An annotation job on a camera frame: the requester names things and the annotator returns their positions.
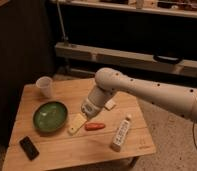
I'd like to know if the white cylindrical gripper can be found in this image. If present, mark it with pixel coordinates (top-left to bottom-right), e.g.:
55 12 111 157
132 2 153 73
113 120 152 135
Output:
81 87 113 118

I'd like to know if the red pepper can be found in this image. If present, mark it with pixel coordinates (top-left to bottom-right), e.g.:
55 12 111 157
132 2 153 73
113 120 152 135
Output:
85 123 105 131

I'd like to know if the yellow sponge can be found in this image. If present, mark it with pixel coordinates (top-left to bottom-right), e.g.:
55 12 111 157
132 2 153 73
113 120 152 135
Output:
68 113 87 135

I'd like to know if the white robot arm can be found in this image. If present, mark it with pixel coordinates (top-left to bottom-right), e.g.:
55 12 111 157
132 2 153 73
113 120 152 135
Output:
81 68 197 123

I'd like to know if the white sponge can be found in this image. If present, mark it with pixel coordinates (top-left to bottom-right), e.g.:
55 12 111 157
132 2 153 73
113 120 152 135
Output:
105 100 116 110

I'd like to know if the white lower shelf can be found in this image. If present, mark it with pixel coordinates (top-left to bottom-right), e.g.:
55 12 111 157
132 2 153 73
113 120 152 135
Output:
55 42 197 77

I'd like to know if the white shelf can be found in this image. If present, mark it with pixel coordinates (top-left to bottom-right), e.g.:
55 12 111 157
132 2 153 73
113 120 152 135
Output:
55 42 197 77
49 0 197 18

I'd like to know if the green bowl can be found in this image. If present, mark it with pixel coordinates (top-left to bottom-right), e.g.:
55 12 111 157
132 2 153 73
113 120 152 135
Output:
33 101 68 133

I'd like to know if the clear plastic cup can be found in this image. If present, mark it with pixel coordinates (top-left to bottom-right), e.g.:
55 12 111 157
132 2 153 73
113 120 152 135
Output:
36 76 52 98

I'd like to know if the wooden table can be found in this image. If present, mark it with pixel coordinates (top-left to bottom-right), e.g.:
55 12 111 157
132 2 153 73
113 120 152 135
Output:
2 84 156 171

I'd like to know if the metal pole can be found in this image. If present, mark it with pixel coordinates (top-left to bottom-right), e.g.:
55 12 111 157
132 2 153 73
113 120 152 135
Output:
56 0 68 45

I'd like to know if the black phone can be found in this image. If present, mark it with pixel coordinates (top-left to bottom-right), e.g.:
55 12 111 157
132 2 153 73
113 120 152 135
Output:
19 136 39 160

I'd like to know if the white upper shelf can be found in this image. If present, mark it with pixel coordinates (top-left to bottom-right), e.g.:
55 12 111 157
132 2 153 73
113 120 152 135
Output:
49 0 197 18

